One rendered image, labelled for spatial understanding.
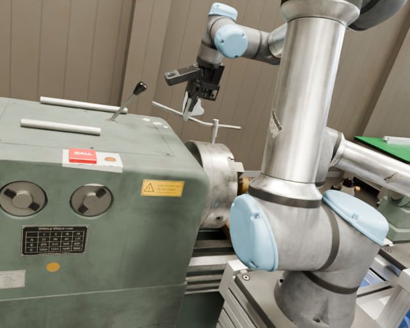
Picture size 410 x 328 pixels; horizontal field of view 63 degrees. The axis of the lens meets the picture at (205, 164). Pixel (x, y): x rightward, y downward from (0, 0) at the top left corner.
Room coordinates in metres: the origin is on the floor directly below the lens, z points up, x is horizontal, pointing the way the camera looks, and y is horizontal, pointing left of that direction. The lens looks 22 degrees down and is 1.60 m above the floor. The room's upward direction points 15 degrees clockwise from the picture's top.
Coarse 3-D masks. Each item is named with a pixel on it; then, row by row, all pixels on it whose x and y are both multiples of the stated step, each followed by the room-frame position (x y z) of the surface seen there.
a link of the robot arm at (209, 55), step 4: (200, 44) 1.02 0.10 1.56; (200, 48) 1.01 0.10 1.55; (204, 48) 1.00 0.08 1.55; (208, 48) 0.99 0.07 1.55; (200, 52) 1.01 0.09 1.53; (204, 52) 1.00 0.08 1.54; (208, 52) 1.00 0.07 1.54; (212, 52) 1.00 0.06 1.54; (216, 52) 1.00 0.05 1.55; (200, 56) 1.01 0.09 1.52; (204, 56) 1.00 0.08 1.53; (208, 56) 1.00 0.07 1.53; (212, 56) 1.00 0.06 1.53; (216, 56) 1.00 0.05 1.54; (220, 56) 1.01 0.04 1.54; (204, 60) 1.00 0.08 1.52; (208, 60) 1.00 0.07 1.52; (212, 60) 1.00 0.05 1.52; (216, 60) 1.01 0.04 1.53; (220, 60) 1.02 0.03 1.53
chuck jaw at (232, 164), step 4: (228, 160) 1.06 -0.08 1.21; (232, 160) 1.07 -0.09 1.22; (228, 164) 1.05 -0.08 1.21; (232, 164) 1.06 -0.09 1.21; (236, 164) 1.08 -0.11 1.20; (240, 164) 1.09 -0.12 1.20; (232, 168) 1.04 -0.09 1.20; (236, 168) 1.07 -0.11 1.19; (240, 168) 1.08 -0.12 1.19; (240, 172) 1.07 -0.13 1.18; (240, 176) 1.10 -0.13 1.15; (240, 180) 1.11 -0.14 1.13; (240, 184) 1.13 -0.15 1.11
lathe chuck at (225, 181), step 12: (204, 144) 1.10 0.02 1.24; (216, 144) 1.13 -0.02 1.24; (216, 156) 1.05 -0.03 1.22; (228, 156) 1.07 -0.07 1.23; (216, 168) 1.01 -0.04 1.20; (228, 168) 1.03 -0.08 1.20; (216, 180) 0.98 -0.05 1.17; (228, 180) 1.00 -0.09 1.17; (216, 192) 0.97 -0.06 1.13; (228, 192) 0.99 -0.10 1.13; (216, 204) 0.96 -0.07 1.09; (228, 204) 0.98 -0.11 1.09; (228, 216) 0.99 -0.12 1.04
